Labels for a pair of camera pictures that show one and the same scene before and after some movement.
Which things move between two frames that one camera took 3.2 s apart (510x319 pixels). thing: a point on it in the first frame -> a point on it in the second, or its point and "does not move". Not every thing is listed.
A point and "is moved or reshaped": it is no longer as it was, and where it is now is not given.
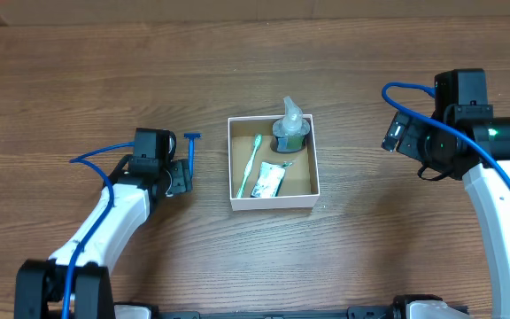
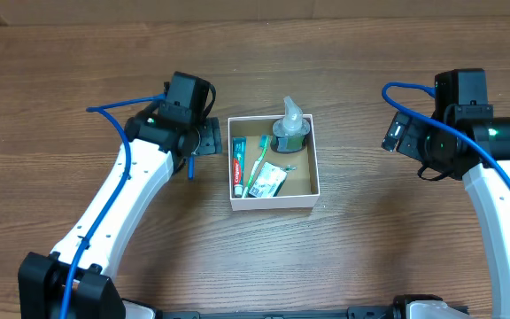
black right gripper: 413,139 does not move
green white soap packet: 269,180 does not move
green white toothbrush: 250,163 is moved or reshaped
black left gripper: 182,175 -> 211,136
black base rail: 388,312 does not move
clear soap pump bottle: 291,128 does not move
